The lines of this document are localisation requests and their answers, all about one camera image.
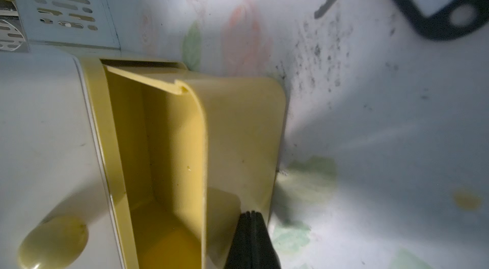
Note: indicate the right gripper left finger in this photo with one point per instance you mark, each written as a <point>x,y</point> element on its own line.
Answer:
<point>239,254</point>

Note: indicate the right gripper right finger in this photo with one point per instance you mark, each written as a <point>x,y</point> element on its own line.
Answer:
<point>263,255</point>

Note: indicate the yellow bottom drawer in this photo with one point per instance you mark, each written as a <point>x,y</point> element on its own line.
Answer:
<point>184,154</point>

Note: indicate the olive drawer cabinet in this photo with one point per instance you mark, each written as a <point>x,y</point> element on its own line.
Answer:
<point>63,203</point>

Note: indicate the floral table mat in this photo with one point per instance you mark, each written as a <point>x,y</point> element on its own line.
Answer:
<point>384,159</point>

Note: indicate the white file organizer rack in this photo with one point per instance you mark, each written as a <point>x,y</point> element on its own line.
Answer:
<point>80,24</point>

